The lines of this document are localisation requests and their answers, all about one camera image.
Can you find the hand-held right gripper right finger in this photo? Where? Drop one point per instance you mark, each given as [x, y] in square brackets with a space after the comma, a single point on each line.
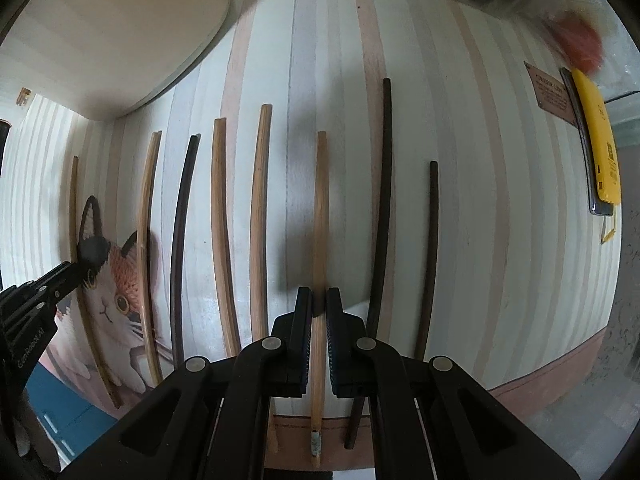
[336, 355]

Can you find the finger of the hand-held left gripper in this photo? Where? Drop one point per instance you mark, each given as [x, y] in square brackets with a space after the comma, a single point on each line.
[62, 277]

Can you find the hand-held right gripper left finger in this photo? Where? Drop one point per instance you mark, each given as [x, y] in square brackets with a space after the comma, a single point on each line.
[302, 345]

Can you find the thin light wooden chopstick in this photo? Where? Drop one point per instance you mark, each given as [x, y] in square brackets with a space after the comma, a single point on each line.
[75, 200]

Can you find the long dark wooden chopstick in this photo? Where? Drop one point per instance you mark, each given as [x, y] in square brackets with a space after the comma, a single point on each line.
[385, 200]

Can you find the pink striped chopstick holder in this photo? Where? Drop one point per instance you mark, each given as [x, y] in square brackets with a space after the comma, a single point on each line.
[125, 35]

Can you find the blue box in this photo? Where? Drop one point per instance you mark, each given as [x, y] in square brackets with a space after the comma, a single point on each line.
[60, 410]

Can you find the red round item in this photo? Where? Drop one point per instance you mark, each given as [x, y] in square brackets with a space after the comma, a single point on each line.
[575, 42]

